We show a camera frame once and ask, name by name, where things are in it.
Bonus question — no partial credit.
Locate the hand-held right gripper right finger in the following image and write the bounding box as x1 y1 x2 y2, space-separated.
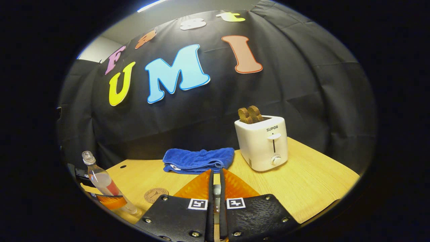
219 168 301 242

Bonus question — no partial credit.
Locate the long ceiling light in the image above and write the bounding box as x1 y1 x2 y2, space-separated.
137 0 168 13

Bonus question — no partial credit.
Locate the white teacup lid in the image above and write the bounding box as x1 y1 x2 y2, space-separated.
213 184 221 222

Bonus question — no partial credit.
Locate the black backdrop cloth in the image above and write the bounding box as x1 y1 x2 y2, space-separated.
57 0 377 175

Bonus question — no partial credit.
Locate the blue folded towel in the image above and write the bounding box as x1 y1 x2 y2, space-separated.
163 147 235 174

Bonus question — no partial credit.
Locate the clear plastic water bottle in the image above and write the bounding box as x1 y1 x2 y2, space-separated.
82 151 138 214

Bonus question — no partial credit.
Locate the round brown coaster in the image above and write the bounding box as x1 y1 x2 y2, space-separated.
144 188 169 203

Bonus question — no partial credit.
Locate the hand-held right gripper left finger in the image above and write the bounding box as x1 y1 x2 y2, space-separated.
134 169 214 242

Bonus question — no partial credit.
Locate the white toaster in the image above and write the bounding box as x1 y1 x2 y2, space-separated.
234 115 289 172

